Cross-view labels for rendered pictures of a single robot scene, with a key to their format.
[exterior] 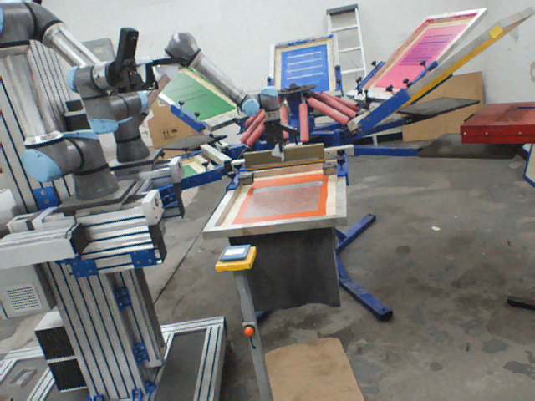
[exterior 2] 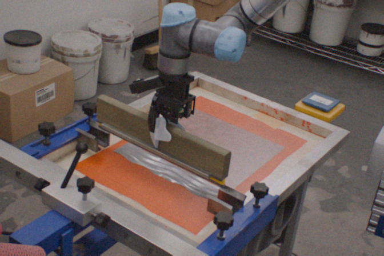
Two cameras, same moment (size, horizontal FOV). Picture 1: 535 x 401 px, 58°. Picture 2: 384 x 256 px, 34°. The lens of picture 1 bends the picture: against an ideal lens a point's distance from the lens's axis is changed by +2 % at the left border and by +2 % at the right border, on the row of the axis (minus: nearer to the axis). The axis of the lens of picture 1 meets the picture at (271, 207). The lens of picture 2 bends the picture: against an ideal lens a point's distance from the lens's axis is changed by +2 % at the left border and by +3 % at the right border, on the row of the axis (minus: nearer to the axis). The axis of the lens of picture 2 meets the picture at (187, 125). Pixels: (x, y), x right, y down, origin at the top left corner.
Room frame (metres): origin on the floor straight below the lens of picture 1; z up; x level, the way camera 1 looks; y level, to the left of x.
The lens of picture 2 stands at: (3.52, 0.42, 1.89)
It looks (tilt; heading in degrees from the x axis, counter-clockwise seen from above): 30 degrees down; 201
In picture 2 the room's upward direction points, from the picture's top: 7 degrees clockwise
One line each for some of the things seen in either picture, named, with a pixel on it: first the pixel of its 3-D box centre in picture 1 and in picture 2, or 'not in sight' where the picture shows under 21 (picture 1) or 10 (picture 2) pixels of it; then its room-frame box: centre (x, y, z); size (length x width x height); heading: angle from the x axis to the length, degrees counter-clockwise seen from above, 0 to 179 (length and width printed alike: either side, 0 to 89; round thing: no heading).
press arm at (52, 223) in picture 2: not in sight; (52, 230); (2.65, -0.19, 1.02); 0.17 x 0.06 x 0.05; 168
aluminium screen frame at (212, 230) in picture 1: (283, 194); (199, 148); (2.10, -0.07, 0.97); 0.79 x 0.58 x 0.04; 168
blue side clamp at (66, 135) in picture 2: (342, 170); (68, 141); (2.28, -0.39, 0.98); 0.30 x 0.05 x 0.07; 168
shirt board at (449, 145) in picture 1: (394, 149); not in sight; (2.69, -0.79, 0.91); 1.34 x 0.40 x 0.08; 48
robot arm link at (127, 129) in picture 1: (124, 121); not in sight; (2.17, 0.58, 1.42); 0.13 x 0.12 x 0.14; 0
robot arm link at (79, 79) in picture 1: (89, 79); not in sight; (1.43, 0.44, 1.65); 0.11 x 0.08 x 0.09; 61
